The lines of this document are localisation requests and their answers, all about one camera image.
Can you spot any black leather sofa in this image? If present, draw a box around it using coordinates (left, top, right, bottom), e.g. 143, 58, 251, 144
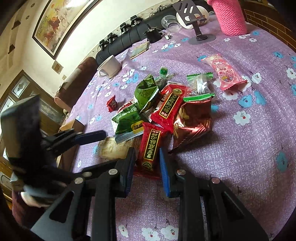
95, 6, 176, 65

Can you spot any pink knitted thermos bottle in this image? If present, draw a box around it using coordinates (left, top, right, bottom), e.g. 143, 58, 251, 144
207, 0, 247, 36

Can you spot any wooden glass panel door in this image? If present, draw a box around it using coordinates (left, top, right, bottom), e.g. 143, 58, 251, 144
0, 69, 65, 200

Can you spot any shiny dark red snack bag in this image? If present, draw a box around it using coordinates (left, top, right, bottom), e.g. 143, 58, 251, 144
173, 99, 213, 150

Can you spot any framed horse painting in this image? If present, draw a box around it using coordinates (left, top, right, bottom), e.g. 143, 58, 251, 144
32, 0, 99, 60

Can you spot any cardboard tray box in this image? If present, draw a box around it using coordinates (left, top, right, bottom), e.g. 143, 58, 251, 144
57, 119, 85, 171

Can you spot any grey phone stand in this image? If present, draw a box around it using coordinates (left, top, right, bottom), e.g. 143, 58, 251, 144
173, 0, 216, 45

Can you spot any green yellow-label snack packet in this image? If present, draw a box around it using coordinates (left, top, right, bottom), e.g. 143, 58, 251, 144
111, 102, 144, 144

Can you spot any clear green-ended pastry packet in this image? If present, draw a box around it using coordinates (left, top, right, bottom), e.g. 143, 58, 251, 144
183, 72, 215, 102

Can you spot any green twisted candy wrapper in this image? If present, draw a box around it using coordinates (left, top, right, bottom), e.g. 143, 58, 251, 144
154, 66, 176, 90

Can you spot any red black-label snack packet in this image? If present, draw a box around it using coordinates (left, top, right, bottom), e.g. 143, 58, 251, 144
151, 83, 187, 133

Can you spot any brown armchair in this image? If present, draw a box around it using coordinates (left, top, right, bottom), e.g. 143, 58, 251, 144
54, 57, 98, 113

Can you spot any white ceramic mug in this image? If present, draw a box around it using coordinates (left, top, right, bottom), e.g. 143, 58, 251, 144
98, 55, 122, 79

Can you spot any wooden brick-pattern cabinet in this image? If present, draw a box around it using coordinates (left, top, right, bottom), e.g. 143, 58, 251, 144
239, 1, 295, 52

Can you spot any white round container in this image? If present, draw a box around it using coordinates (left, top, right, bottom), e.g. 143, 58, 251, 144
176, 5, 209, 30

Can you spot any small red candy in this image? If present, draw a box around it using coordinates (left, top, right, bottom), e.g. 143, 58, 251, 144
106, 95, 117, 113

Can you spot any small black pouch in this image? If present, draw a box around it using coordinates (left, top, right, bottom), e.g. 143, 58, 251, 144
144, 24, 165, 44

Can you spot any white gloved hand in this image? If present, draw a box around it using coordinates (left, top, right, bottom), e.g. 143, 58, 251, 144
10, 170, 71, 207

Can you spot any green notebook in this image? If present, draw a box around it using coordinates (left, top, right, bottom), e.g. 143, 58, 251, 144
129, 41, 150, 59

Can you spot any pink My Melody snack packet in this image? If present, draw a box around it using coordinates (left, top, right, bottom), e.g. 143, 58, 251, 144
202, 54, 247, 91

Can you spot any clear glass jar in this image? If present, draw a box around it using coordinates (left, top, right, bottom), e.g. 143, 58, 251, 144
161, 15, 182, 33

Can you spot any purple floral tablecloth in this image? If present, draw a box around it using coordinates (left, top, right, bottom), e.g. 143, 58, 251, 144
68, 16, 295, 240

